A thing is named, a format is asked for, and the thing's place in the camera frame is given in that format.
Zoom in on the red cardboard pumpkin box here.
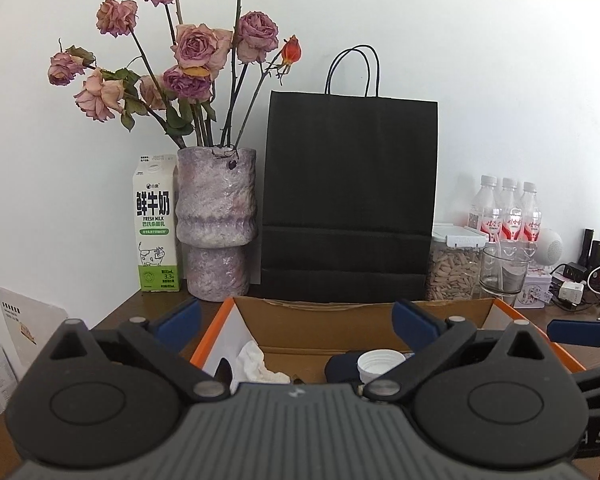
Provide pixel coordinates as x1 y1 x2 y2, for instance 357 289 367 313
189 294 586 386

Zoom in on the white green milk carton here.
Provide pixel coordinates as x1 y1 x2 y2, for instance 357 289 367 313
132 154 181 292

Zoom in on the clear seed storage container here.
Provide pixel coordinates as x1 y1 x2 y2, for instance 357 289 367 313
426 223 488 301

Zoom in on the white power adapter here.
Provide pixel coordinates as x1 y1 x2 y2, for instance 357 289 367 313
557 281 585 306

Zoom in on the navy blue zip pouch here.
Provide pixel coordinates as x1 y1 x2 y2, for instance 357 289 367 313
324 351 362 384

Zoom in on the water bottle right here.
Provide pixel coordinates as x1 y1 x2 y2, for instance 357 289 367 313
519 182 542 259

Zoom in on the white round robot speaker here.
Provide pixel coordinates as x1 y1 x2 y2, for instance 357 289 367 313
533 229 564 266

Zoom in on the water bottle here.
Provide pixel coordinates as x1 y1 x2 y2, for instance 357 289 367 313
500 178 522 257
519 182 542 259
467 174 502 248

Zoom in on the purple textured vase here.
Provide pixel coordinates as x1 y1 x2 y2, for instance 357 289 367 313
175 146 258 302

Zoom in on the empty glass cup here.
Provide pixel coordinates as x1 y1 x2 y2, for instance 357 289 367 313
479 244 529 296

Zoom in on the black paper shopping bag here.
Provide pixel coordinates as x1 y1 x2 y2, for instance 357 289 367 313
261 44 438 304

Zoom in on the dried pink rose bouquet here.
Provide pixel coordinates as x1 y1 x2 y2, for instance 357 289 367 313
46 0 302 152

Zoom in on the white plastic jar lid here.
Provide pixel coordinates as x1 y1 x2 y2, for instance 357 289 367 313
356 349 406 384

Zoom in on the water bottle middle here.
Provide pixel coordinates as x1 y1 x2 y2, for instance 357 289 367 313
500 178 522 257

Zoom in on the water bottle left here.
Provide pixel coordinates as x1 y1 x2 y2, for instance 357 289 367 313
467 174 502 248

